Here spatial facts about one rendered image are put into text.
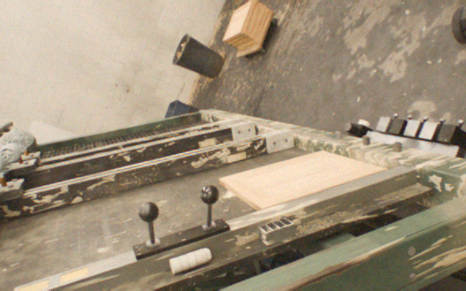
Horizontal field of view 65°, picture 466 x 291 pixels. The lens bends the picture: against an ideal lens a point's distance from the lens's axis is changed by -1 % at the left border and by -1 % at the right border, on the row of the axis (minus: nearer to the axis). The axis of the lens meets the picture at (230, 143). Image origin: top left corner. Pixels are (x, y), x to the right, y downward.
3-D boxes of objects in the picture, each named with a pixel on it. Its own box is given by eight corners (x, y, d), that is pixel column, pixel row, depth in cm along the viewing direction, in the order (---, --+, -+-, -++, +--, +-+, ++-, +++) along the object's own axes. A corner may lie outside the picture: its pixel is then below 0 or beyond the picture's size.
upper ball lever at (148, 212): (165, 252, 74) (161, 209, 65) (146, 258, 72) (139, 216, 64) (160, 238, 76) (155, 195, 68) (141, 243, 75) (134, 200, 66)
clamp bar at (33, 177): (258, 136, 181) (251, 87, 176) (-13, 200, 141) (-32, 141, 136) (249, 133, 190) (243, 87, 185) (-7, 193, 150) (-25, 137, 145)
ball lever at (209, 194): (220, 234, 78) (222, 192, 69) (203, 240, 76) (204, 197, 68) (213, 221, 80) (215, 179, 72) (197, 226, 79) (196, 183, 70)
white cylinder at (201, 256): (174, 277, 70) (213, 263, 73) (171, 263, 69) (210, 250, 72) (171, 270, 73) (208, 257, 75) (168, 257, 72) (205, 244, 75)
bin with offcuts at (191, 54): (229, 49, 550) (191, 29, 524) (218, 81, 545) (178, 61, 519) (216, 55, 597) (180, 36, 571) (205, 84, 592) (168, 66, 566)
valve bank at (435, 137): (513, 140, 109) (467, 109, 99) (495, 184, 109) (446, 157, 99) (386, 123, 154) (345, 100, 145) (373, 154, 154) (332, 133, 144)
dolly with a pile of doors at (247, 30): (281, 14, 431) (253, -3, 414) (267, 55, 425) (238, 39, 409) (256, 27, 486) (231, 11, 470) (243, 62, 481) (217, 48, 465)
